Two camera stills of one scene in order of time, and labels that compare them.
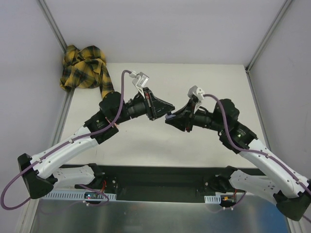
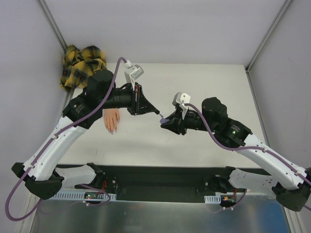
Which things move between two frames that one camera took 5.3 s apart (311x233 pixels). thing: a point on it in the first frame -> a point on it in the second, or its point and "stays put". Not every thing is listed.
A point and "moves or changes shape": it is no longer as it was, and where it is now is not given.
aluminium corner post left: [53, 25] stays put
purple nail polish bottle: [169, 116] moves or changes shape
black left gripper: [149, 104] -> [135, 98]
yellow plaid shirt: [84, 68] stays put
